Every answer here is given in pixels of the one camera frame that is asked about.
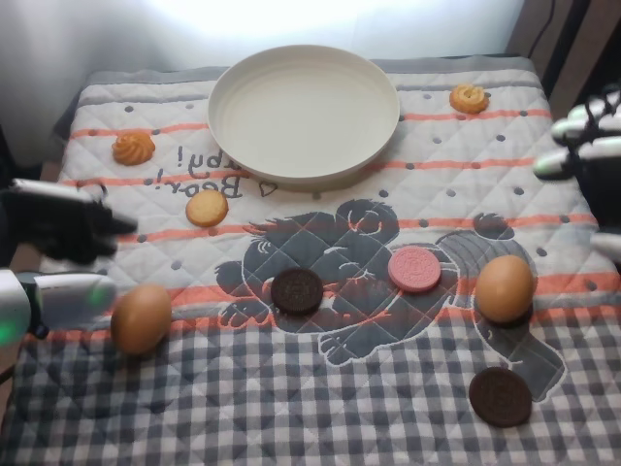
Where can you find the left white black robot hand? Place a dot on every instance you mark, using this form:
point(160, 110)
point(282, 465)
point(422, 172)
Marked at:
point(73, 233)

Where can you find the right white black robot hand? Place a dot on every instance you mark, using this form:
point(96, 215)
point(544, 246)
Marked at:
point(601, 189)

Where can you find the brown egg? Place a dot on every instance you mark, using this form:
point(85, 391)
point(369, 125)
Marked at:
point(504, 289)
point(140, 319)

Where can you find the round white plate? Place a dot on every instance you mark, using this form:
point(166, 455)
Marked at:
point(301, 111)

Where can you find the orange swirl cookie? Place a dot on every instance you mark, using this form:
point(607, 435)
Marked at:
point(133, 149)

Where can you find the round golden butter biscuit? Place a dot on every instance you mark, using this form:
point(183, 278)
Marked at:
point(207, 209)

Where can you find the pale yellow swirl cookie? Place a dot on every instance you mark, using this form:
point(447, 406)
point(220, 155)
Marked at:
point(468, 99)

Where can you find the pink sandwich cookie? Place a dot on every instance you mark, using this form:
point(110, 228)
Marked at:
point(415, 270)

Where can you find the chocolate sandwich cookie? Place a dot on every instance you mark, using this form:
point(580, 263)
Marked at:
point(500, 397)
point(297, 291)

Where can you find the grey quilt with bear print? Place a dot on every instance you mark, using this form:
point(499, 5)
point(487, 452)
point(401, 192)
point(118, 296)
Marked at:
point(339, 388)

